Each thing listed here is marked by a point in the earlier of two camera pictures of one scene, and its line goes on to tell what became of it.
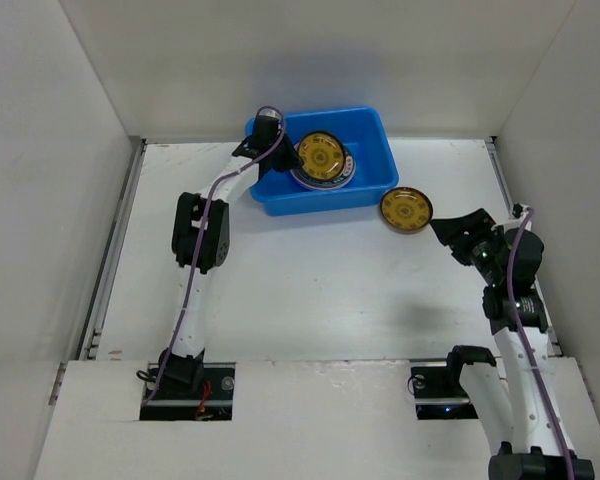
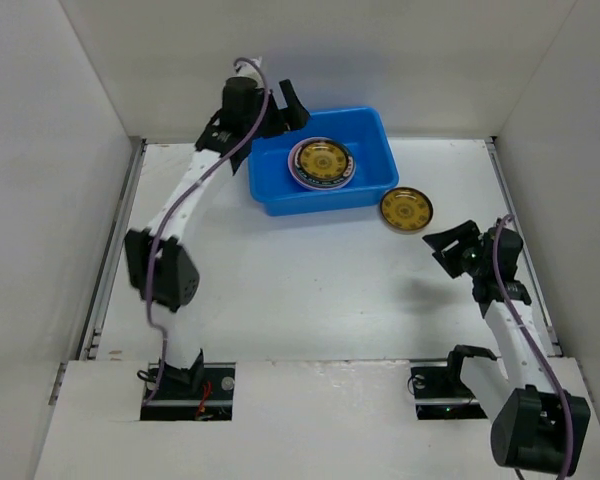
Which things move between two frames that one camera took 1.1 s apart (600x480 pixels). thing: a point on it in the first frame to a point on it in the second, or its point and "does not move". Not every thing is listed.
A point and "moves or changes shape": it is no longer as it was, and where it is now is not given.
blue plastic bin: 277,194 does not move
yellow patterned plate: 406,210 does not move
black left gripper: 293,160 to 292,117
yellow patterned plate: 322,155 moves or changes shape
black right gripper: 466,235 to 460,251
